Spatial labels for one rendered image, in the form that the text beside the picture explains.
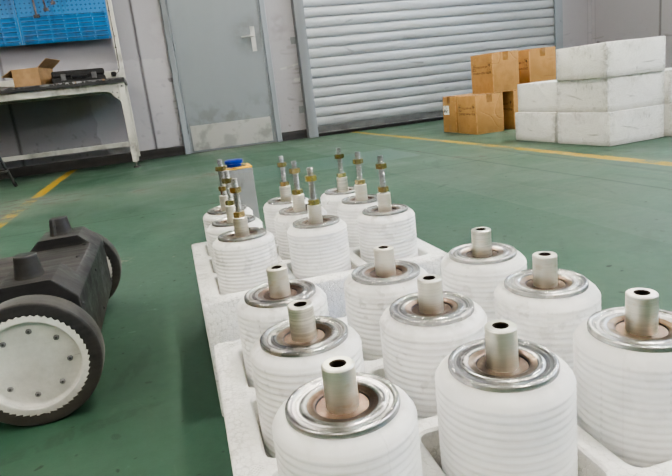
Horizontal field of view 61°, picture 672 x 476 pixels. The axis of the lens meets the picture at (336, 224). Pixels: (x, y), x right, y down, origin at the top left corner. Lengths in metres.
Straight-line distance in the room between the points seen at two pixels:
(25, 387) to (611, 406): 0.83
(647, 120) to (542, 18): 4.03
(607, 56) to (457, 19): 3.63
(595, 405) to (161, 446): 0.60
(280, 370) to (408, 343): 0.11
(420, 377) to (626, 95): 3.06
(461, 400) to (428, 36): 6.31
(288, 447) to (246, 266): 0.51
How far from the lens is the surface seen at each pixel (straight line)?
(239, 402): 0.56
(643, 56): 3.53
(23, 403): 1.04
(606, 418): 0.48
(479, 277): 0.63
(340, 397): 0.38
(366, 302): 0.60
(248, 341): 0.59
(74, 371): 1.01
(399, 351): 0.50
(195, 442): 0.87
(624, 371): 0.46
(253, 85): 6.04
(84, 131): 6.00
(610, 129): 3.39
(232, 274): 0.86
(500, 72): 4.68
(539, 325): 0.54
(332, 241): 0.87
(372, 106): 6.32
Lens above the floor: 0.45
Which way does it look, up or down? 13 degrees down
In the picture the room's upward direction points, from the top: 7 degrees counter-clockwise
